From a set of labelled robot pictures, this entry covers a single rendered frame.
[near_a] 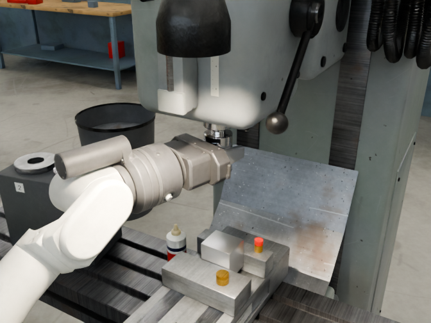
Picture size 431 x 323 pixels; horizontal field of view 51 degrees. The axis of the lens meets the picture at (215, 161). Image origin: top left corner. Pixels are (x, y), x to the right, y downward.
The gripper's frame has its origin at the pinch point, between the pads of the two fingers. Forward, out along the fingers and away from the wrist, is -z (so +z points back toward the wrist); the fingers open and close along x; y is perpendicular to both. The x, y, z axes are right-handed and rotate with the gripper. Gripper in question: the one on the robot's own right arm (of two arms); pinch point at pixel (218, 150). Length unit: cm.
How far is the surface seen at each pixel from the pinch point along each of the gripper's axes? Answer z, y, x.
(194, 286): 7.8, 21.9, -2.8
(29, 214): 18.8, 21.9, 38.4
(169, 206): -108, 122, 158
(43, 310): -7, 124, 124
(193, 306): 8.8, 24.8, -3.8
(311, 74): -13.2, -12.1, -7.5
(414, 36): -26.2, -17.9, -17.1
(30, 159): 14.7, 12.1, 44.1
